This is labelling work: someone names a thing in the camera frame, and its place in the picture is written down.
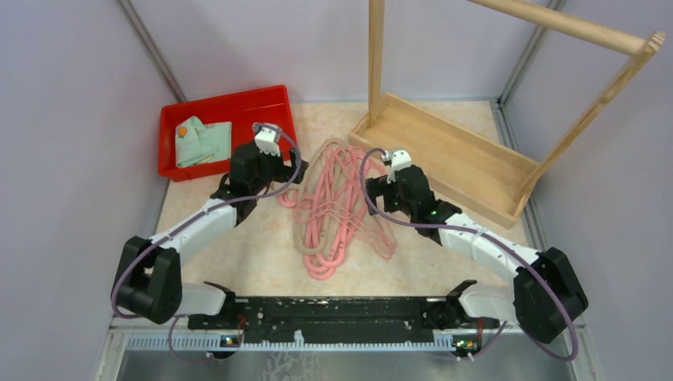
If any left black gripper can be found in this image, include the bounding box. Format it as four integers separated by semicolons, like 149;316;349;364
251;144;309;194

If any thick pink hanger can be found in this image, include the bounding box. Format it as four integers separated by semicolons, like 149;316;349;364
302;152;379;275
277;144;387;281
305;157;369;267

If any beige thick hanger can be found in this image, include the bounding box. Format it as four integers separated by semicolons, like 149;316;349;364
283;138;367;263

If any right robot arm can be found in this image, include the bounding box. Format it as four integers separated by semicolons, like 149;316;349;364
360;164;589;344

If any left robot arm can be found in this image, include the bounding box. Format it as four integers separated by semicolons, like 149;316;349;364
110;140;309;329

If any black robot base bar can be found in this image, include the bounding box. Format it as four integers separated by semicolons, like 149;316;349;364
187;289;501;358

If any red plastic bin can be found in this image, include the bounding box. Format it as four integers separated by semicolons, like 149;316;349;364
157;85;297;182

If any wooden hanger rack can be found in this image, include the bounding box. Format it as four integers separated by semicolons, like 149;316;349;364
349;1;666;228

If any green folded cloth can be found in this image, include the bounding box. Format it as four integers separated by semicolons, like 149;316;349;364
175;116;233;168

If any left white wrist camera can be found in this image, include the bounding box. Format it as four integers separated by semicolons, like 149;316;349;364
252;123;281;157

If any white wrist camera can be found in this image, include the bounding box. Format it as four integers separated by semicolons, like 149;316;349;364
252;123;281;157
383;148;412;183

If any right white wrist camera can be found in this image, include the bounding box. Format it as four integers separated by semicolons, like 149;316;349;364
383;148;412;183

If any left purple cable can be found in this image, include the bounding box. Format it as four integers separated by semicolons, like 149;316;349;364
110;122;303;365

